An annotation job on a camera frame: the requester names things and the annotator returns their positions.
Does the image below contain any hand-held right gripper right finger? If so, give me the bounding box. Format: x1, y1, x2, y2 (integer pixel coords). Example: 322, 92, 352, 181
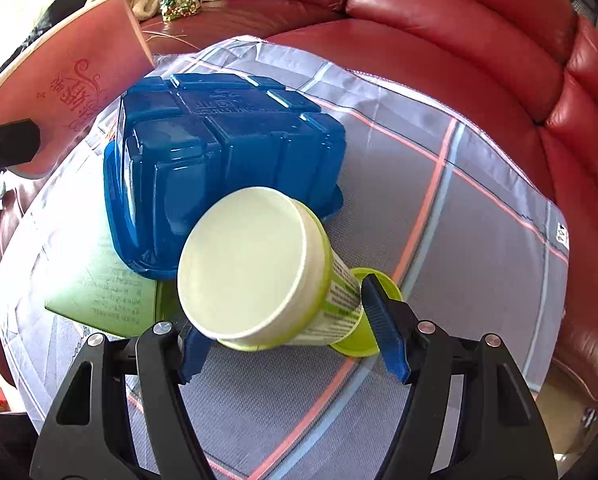
360, 274, 554, 480

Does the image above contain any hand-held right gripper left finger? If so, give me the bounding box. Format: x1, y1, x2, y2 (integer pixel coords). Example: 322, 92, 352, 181
29, 320, 210, 480

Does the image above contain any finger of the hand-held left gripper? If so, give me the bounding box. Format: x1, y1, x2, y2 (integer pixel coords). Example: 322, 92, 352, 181
0, 119, 42, 173

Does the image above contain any green cup with white lid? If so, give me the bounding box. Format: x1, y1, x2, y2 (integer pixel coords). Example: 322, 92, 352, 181
176, 186, 367, 352

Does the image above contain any pink printed paper box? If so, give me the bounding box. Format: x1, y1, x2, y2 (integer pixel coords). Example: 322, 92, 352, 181
0, 0, 156, 181

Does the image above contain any blue plastic tray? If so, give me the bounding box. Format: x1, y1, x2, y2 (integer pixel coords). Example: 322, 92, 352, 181
102, 72, 347, 281

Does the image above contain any flat green carton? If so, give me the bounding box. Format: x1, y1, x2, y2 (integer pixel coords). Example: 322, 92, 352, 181
44, 220, 180, 338

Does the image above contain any dark cloth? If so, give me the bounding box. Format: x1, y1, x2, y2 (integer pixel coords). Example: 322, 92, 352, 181
29, 0, 107, 43

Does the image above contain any grey plaid cloth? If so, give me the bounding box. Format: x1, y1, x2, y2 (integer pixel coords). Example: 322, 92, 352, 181
0, 35, 572, 480

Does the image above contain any red leather sofa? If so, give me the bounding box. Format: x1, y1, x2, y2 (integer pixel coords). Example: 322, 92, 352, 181
0, 0, 598, 406

